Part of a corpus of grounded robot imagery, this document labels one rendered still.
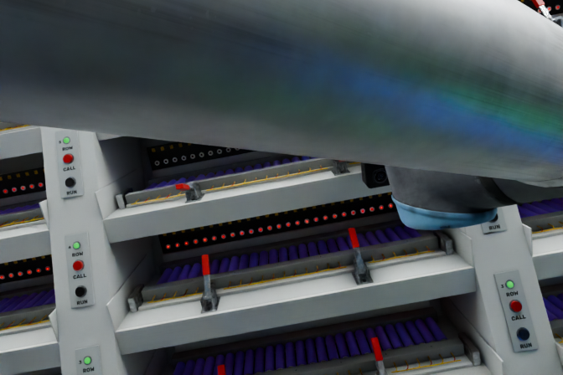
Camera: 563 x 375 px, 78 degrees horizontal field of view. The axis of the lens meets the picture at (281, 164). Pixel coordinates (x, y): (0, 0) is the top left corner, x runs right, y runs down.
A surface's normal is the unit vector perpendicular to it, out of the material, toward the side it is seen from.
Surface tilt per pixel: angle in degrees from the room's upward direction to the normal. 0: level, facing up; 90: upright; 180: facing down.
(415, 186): 97
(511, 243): 90
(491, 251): 90
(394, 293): 109
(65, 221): 90
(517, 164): 162
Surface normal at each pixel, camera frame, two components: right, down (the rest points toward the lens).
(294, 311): 0.03, 0.19
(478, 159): 0.17, 0.88
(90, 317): -0.04, -0.14
